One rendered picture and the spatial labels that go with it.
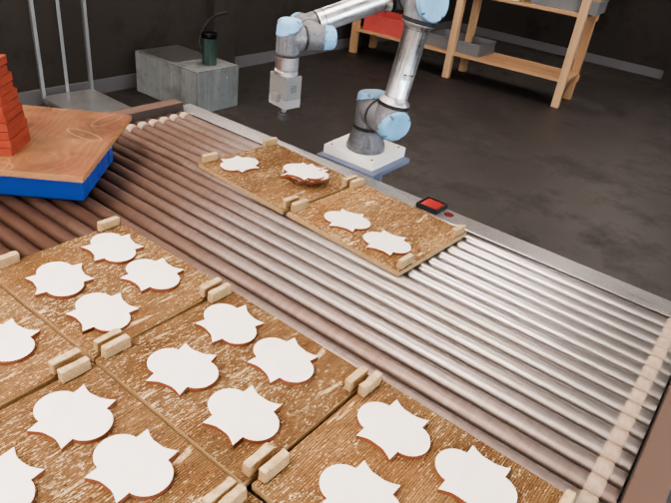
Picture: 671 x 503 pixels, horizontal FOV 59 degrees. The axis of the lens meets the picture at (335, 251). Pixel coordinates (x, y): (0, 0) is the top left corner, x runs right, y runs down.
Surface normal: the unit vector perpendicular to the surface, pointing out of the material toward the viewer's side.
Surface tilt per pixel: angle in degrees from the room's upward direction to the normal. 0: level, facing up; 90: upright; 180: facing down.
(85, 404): 0
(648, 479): 0
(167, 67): 90
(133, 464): 0
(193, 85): 90
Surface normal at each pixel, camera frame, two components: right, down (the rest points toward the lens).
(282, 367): 0.11, -0.85
